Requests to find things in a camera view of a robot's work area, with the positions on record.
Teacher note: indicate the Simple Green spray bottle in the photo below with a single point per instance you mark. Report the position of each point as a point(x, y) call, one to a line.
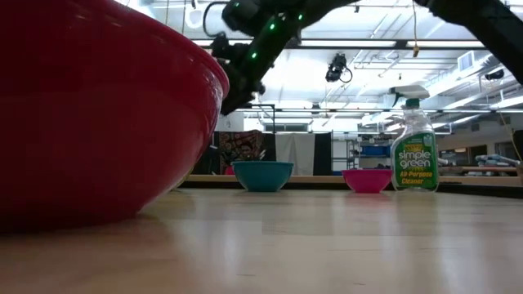
point(414, 159)

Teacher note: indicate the white hanging cloth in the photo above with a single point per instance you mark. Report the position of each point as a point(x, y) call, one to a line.
point(295, 153)

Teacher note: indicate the patterned hanging cloth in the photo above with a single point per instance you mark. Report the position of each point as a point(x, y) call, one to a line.
point(235, 141)

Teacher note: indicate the large red bowl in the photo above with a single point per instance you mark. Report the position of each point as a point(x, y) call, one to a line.
point(102, 114)

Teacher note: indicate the person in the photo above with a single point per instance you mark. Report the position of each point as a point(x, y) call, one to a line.
point(246, 151)

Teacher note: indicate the black overhead camera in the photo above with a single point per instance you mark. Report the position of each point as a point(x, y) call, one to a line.
point(336, 67)

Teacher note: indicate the metal shelf rack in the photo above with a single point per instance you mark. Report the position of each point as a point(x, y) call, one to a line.
point(354, 157)

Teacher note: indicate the black curtain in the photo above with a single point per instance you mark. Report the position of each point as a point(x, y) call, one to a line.
point(323, 154)

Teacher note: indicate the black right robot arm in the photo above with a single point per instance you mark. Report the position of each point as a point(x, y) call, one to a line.
point(490, 24)

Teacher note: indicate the blue storage bin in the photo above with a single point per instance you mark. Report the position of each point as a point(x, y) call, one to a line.
point(375, 150)

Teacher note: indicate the white ceiling vent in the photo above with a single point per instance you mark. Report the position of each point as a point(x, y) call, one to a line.
point(466, 61)

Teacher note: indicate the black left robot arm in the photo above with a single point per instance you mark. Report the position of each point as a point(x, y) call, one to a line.
point(269, 41)

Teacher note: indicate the teal bowl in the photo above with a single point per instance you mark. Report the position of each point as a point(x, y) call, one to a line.
point(262, 176)

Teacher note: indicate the light blue rolled bundle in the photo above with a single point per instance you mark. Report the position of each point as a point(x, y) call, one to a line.
point(496, 159)

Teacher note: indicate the small pink bowl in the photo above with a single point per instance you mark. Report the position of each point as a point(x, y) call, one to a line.
point(367, 180)

